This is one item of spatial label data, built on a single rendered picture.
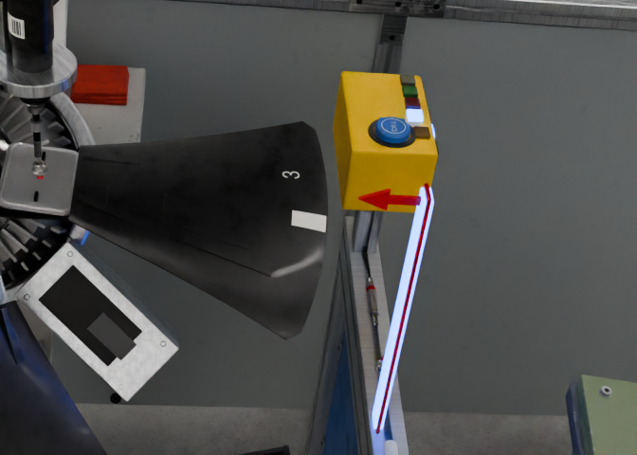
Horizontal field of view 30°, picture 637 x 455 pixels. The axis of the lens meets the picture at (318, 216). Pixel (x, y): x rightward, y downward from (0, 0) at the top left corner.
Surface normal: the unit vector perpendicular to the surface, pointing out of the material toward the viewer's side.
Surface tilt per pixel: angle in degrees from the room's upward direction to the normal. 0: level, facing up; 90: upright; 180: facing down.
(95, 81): 0
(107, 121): 0
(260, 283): 25
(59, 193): 7
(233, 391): 90
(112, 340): 50
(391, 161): 90
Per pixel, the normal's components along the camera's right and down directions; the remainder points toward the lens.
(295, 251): 0.29, -0.47
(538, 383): 0.06, 0.65
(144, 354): 0.11, 0.01
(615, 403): 0.17, -0.75
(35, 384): 0.76, -0.26
